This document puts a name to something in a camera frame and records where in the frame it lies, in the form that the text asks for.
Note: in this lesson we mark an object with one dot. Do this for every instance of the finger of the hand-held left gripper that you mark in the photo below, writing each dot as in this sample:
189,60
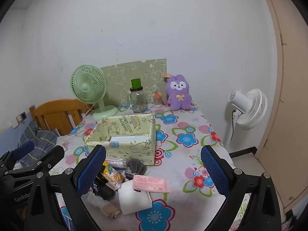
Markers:
51,155
24,150

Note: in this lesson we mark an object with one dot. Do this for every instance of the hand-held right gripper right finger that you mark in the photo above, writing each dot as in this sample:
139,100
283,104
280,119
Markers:
214,170

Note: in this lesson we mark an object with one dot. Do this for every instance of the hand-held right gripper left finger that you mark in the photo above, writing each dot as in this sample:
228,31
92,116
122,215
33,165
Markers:
92,170

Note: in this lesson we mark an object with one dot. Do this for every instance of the colourful printed packet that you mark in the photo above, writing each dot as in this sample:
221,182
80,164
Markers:
113,176

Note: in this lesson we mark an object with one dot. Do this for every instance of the clear plastic package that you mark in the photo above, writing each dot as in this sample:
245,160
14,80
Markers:
116,163

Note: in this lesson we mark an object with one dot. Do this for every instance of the black cloth item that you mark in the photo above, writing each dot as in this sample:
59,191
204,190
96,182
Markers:
105,192

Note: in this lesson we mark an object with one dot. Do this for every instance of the grey sock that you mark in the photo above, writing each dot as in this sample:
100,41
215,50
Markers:
136,166

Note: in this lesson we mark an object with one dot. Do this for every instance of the beige bandage roll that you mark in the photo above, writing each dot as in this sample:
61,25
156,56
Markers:
110,211

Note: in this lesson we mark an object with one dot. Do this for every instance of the yellow fabric storage box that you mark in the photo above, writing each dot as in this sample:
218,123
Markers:
134,149

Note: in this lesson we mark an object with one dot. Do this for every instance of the white cloth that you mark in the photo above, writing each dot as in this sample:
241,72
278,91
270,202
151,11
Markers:
132,202

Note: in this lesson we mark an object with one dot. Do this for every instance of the pink paper packet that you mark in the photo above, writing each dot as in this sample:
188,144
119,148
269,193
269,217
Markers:
151,184

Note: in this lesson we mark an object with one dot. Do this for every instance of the grey plaid pillow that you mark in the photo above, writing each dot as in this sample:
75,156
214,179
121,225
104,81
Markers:
36,137

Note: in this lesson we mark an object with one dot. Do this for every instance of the floral tablecloth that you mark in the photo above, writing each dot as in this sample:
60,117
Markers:
187,187

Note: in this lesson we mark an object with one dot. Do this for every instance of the wooden bed headboard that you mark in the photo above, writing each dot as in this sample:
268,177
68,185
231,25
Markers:
57,115

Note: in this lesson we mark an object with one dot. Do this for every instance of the white paper pack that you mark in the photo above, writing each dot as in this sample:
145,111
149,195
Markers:
130,138

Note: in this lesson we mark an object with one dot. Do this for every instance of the white standing fan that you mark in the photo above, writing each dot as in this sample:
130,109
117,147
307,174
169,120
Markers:
252,108

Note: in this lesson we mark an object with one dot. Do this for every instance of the green desk fan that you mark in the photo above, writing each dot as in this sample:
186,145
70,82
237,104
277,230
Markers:
84,86

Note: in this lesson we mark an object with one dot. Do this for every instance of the purple plush bunny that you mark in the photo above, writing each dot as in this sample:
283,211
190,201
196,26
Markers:
179,98

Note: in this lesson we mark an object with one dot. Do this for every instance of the glass jar with green lid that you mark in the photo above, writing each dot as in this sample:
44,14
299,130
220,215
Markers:
138,101

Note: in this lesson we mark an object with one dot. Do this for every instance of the cotton swab container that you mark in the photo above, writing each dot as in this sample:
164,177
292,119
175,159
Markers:
158,101

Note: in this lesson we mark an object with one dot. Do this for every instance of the beige door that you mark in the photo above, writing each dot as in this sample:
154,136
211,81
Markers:
288,101

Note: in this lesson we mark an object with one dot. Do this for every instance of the green printed board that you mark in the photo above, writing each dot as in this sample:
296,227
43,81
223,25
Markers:
144,72

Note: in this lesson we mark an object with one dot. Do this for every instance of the wall outlet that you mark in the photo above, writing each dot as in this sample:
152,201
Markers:
21,116

